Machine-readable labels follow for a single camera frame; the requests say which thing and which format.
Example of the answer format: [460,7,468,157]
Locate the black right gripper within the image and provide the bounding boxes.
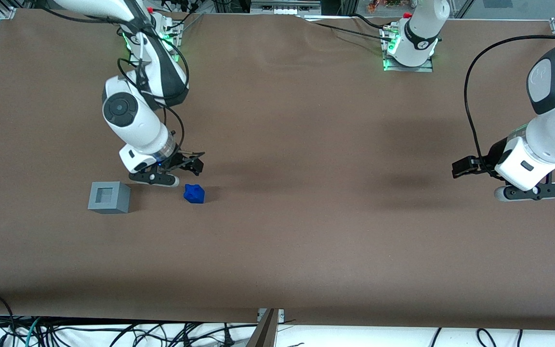
[152,150,205,177]

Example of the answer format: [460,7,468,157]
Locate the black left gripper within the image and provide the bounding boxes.
[452,139,512,180]

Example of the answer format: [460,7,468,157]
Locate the blue plastic part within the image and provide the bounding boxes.
[183,184,206,204]

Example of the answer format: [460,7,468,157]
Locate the gray square base block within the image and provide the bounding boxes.
[88,181,131,214]

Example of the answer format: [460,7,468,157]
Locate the brown table cover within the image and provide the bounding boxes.
[0,8,555,331]

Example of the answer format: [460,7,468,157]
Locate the aluminium profile beam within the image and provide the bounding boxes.
[246,308,285,347]

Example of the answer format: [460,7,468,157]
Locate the orange background clutter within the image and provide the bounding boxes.
[367,0,404,13]

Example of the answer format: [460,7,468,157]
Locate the grey background box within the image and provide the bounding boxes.
[250,0,322,15]

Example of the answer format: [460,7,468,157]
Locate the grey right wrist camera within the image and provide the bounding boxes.
[129,171,181,188]

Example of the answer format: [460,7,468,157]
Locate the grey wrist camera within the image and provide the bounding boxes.
[494,183,555,202]
[129,171,181,188]

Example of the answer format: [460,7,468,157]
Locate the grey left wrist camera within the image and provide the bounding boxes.
[494,183,555,202]

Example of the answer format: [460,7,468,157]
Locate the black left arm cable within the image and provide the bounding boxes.
[464,35,555,175]

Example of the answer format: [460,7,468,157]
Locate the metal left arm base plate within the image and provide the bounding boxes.
[383,27,434,73]

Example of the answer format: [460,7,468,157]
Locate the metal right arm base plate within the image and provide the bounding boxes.
[122,20,184,64]

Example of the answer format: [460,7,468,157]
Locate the short black base cable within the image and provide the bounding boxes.
[352,13,388,30]

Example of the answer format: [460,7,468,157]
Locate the long black base cable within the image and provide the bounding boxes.
[302,18,396,42]

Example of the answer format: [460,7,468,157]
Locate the teal floor cable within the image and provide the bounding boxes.
[24,316,43,347]

